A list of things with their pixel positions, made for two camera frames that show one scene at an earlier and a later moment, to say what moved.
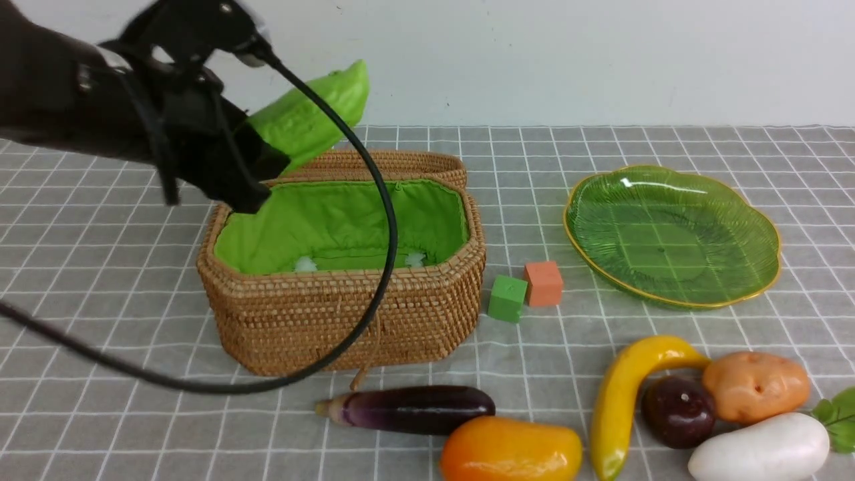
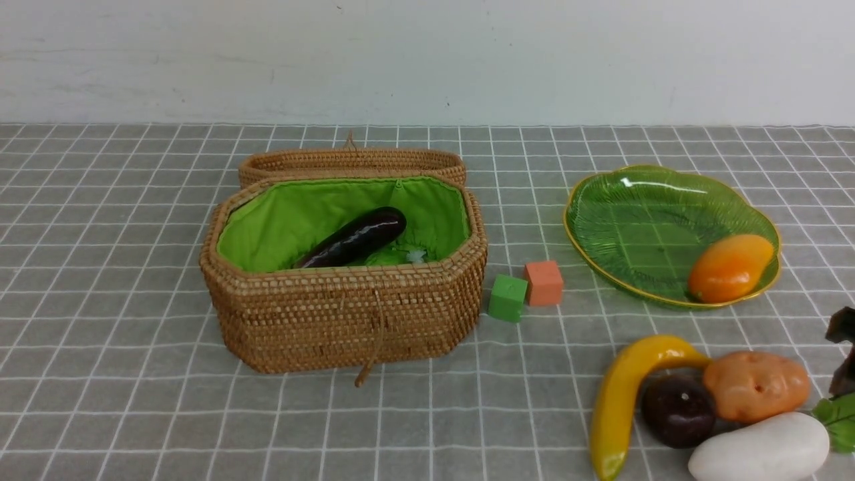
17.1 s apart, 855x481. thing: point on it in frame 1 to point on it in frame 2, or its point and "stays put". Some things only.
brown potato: [742, 385] stays put
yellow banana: [619, 391] stays put
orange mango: [505, 449] to [730, 269]
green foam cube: [507, 298] stays put
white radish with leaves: [787, 447] stays put
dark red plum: [677, 411] stays put
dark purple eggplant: [425, 409] to [349, 245]
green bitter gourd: [298, 127] to [397, 255]
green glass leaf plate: [682, 240] stays put
